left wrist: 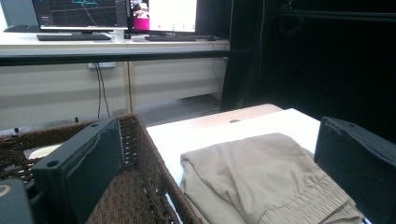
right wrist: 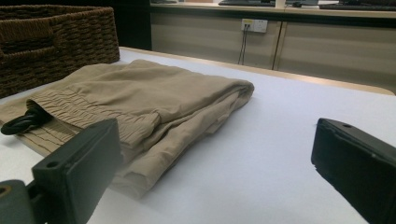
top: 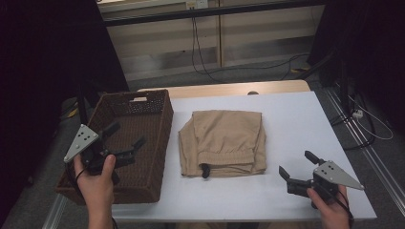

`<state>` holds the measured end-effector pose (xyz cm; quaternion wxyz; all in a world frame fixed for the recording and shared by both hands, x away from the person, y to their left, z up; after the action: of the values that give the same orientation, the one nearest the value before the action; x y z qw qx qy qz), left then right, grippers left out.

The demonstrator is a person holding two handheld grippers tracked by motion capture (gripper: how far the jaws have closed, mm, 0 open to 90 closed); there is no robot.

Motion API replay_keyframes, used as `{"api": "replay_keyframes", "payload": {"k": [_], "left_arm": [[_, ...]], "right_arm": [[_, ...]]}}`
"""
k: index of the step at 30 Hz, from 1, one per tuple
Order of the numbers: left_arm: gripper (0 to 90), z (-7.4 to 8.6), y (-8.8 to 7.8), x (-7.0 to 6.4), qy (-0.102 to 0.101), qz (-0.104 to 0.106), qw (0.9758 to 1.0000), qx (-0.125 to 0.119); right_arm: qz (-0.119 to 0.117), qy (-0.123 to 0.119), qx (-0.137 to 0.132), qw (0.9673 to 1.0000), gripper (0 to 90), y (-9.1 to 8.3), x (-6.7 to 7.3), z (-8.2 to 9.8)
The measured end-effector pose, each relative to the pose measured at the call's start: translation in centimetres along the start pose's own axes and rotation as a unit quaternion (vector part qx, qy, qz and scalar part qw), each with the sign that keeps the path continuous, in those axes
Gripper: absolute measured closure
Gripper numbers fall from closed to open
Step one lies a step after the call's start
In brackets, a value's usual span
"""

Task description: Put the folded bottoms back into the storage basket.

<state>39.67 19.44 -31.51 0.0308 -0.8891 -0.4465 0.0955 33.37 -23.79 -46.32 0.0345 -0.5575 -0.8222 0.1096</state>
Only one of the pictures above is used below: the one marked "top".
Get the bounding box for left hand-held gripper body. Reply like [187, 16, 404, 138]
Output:
[63, 123, 137, 185]

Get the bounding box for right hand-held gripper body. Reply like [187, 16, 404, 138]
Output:
[286, 158, 366, 203]

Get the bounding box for brown wicker basket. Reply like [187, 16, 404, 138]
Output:
[54, 89, 175, 206]

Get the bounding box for khaki pants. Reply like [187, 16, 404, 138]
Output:
[178, 109, 267, 179]

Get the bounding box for person's right hand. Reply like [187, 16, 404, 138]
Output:
[307, 185, 352, 229]

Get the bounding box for person's left hand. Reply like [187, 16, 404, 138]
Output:
[74, 154, 117, 212]

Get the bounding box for white table mat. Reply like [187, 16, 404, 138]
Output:
[111, 91, 378, 222]

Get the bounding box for black metal stand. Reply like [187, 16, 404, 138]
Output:
[336, 56, 351, 109]
[76, 87, 90, 126]

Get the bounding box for light wooden table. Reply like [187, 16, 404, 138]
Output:
[137, 79, 311, 100]

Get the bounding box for black curtain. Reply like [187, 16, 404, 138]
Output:
[306, 0, 405, 136]

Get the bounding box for black horizontal bar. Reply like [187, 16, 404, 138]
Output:
[103, 0, 327, 28]

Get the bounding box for left hand-held gripper black cable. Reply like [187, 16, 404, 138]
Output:
[65, 161, 119, 229]

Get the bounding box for metal floor rail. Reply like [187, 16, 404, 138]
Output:
[324, 86, 405, 218]
[41, 193, 69, 229]

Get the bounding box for black floor cable bundle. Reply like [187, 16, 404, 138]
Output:
[329, 90, 378, 152]

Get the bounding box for white floor cable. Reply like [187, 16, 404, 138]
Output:
[348, 94, 394, 141]

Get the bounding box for black hanging cable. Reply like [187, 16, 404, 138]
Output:
[190, 15, 224, 84]

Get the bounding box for white wall socket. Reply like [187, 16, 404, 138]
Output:
[185, 0, 210, 10]

